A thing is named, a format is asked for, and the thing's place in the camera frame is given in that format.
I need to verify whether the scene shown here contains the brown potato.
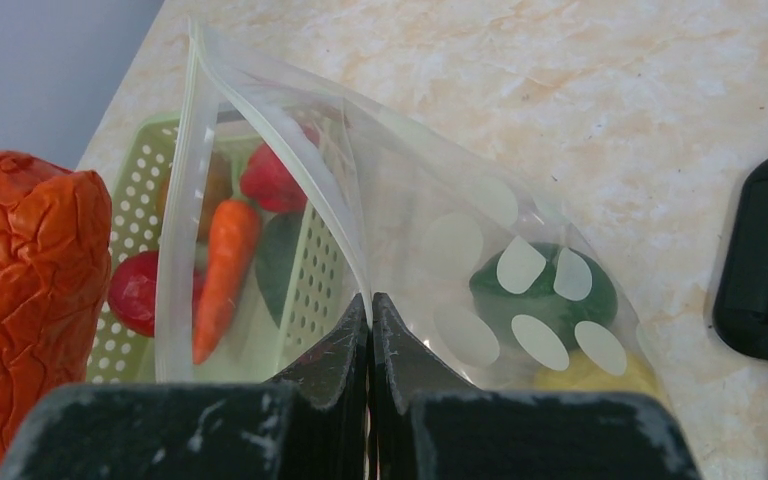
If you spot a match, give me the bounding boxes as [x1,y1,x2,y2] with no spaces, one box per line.
[155,151,233,244]

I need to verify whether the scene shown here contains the clear polka dot zip bag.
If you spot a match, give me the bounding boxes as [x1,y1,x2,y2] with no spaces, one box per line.
[155,21,663,390]

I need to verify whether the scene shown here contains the yellow lemon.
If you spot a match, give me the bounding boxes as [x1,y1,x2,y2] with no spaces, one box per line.
[533,351,667,404]

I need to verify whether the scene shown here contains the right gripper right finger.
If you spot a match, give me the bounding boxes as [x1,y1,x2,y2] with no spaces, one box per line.
[370,293,699,479]

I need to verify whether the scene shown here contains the green perforated plastic basket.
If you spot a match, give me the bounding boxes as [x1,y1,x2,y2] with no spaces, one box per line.
[86,116,345,384]

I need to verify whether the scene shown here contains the orange carrot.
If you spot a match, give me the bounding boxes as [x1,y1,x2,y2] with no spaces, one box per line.
[192,199,261,365]
[0,151,112,462]

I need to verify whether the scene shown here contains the dark green avocado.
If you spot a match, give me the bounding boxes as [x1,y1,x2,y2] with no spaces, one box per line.
[254,212,303,327]

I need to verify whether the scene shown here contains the red apple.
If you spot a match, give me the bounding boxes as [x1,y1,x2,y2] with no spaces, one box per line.
[106,250,205,339]

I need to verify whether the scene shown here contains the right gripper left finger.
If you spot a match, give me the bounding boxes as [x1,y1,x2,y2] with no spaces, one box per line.
[0,298,369,479]

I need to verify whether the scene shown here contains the green lime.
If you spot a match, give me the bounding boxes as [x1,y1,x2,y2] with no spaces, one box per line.
[469,242,618,350]

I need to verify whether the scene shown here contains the red bell pepper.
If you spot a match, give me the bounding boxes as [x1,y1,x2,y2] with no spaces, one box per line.
[239,142,307,214]

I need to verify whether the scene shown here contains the black case with poker chips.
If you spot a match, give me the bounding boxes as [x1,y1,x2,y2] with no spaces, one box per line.
[712,159,768,361]

